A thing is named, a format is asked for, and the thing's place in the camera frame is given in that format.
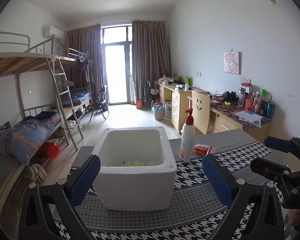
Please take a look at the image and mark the brown curtain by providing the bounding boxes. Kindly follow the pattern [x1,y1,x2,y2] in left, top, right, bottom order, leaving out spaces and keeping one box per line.
[132,21,172,100]
[65,24,104,102]

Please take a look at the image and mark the blue plaid quilt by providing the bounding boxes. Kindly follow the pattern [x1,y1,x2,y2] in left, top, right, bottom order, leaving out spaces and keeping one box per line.
[0,111,61,165]

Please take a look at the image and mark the white papers on desk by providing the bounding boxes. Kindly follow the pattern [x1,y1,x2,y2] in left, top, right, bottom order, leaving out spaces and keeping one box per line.
[235,111,262,128]

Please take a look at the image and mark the person's right hand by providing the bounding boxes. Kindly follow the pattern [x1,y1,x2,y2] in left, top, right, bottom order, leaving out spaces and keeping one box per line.
[288,209,300,226]

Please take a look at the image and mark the white pump lotion bottle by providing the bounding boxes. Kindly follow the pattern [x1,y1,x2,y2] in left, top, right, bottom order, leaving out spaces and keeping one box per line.
[179,108,195,163]

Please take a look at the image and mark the black folding chair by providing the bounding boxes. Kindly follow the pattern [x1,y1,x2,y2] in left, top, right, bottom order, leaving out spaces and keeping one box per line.
[89,85,110,121]

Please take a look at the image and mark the teal bottle on desk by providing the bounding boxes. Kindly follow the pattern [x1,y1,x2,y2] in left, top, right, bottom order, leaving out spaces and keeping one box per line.
[266,102,275,119]

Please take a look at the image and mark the white trash bin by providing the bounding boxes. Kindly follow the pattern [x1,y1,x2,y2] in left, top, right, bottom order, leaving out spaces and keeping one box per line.
[152,104,165,121]

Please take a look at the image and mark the houndstooth table cloth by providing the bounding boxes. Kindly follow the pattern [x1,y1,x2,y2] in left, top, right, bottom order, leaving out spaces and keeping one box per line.
[52,128,291,240]

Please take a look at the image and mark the white styrofoam box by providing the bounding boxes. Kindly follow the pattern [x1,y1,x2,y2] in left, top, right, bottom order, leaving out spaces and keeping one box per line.
[93,126,177,211]

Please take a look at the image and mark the red snack packet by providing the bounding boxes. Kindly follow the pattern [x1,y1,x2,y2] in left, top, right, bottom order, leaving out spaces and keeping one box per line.
[192,144,213,155]

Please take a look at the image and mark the anime wall picture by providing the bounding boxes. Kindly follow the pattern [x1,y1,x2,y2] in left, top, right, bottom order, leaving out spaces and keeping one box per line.
[223,51,240,74]

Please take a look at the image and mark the metal bunk bed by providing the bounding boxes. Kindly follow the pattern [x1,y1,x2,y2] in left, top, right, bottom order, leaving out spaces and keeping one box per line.
[0,31,84,210]

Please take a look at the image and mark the red plastic bag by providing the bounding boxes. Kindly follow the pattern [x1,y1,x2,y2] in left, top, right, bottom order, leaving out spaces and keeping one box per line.
[37,141,60,159]

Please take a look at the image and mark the white air conditioner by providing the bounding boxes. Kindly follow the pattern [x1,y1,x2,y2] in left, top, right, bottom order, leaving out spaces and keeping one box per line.
[44,25,64,40]

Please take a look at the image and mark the brown left curtain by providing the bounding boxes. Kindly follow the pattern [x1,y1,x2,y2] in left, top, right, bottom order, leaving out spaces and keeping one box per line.
[65,24,104,102]

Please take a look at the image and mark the wooden smiley face chair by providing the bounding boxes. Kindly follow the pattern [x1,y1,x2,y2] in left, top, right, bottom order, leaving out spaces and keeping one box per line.
[191,90,210,134]

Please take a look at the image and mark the brown right curtain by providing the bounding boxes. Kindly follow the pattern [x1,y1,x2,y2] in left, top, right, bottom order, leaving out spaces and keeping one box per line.
[132,21,172,100]

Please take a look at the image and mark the long wooden desk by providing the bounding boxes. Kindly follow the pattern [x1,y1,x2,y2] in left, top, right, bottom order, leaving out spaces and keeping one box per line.
[154,81,270,142]

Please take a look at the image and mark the orange box on floor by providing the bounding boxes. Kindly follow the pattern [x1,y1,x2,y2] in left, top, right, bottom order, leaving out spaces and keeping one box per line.
[135,99,142,109]

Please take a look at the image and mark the yellow foam fruit net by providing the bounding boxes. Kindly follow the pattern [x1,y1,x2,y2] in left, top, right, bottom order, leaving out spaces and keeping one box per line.
[123,160,147,167]

